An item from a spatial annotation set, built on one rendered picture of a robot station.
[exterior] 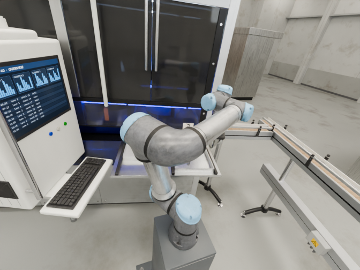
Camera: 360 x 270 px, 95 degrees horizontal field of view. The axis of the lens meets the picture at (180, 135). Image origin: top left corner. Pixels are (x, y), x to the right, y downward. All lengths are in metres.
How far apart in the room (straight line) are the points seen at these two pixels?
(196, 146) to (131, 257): 1.45
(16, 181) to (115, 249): 1.06
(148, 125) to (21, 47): 0.69
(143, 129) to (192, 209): 0.44
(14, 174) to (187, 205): 0.76
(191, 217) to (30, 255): 1.54
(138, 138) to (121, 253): 1.43
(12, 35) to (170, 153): 0.81
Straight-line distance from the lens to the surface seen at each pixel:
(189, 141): 0.44
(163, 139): 0.43
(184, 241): 0.89
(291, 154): 1.70
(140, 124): 0.49
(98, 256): 1.83
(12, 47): 0.98
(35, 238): 2.10
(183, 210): 0.75
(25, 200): 1.13
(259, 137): 1.79
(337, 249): 1.67
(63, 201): 1.11
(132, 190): 1.80
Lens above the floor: 1.63
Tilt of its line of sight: 31 degrees down
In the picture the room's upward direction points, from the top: 7 degrees clockwise
